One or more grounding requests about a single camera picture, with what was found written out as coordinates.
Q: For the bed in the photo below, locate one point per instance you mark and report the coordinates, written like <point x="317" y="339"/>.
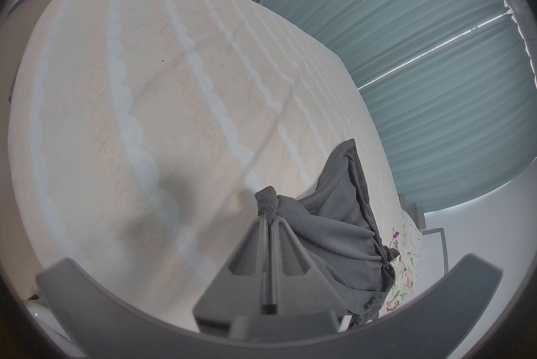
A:
<point x="168" y="97"/>

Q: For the white printed pillow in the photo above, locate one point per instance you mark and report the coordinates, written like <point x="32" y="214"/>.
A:
<point x="411" y="235"/>

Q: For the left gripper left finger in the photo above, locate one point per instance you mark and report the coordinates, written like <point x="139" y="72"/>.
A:
<point x="214" y="300"/>

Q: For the grey bedside table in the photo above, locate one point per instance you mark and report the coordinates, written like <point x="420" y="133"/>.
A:
<point x="419" y="219"/>

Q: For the white printed pyjama top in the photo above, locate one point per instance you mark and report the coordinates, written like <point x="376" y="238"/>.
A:
<point x="405" y="277"/>

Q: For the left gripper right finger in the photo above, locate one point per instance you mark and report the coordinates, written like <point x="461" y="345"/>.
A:
<point x="319" y="296"/>

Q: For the black T-shirt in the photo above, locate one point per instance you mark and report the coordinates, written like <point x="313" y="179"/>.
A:
<point x="344" y="231"/>

